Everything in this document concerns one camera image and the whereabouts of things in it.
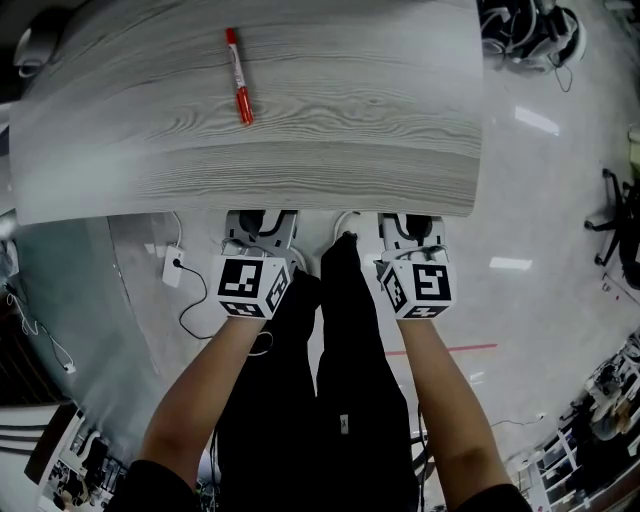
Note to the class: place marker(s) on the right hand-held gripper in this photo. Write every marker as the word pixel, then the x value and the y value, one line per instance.
pixel 430 285

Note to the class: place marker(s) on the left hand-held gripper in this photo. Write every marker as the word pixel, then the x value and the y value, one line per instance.
pixel 240 280

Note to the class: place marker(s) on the person's right forearm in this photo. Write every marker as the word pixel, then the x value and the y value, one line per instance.
pixel 450 400

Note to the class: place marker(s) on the person's left forearm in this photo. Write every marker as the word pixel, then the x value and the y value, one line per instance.
pixel 200 400

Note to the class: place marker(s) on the grey wooden desk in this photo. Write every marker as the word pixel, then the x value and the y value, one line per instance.
pixel 300 150

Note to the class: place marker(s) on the person's white left shoe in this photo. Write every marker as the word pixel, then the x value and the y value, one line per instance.
pixel 301 260

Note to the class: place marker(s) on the person's white shoe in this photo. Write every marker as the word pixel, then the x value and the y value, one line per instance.
pixel 301 260
pixel 342 222

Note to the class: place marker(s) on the person's white right shoe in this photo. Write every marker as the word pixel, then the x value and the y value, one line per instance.
pixel 342 222

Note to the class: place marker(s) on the white power strip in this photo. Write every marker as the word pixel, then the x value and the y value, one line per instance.
pixel 174 265

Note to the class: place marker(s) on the red marker pen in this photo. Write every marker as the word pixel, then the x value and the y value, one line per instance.
pixel 240 80

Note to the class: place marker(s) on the person's black trousers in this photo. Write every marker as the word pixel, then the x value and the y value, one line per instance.
pixel 325 425

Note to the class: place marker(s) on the black office chair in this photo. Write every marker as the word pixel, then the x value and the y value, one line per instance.
pixel 617 215

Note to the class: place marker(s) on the small white charger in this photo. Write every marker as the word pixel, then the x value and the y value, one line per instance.
pixel 69 367

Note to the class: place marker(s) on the pile of black-white headsets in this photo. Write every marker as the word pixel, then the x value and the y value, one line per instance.
pixel 525 30

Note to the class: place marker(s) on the cluttered workbench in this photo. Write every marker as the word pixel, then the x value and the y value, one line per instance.
pixel 600 400

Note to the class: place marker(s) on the person's black shirt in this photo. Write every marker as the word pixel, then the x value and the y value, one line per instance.
pixel 150 490

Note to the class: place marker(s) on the white cylindrical cup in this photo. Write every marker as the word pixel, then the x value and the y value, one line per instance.
pixel 37 47

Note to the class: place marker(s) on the cluttered equipment rack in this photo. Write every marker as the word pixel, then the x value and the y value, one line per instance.
pixel 75 465

